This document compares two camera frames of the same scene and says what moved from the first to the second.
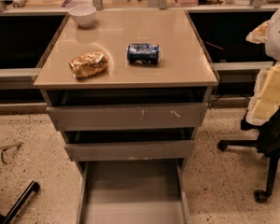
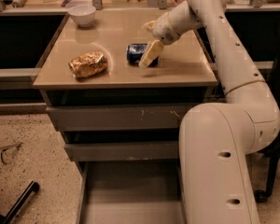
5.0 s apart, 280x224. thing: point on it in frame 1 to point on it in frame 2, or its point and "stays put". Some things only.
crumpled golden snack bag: (89, 64) stays put
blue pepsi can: (143, 54) stays put
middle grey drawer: (130, 150) stays put
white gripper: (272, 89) to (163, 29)
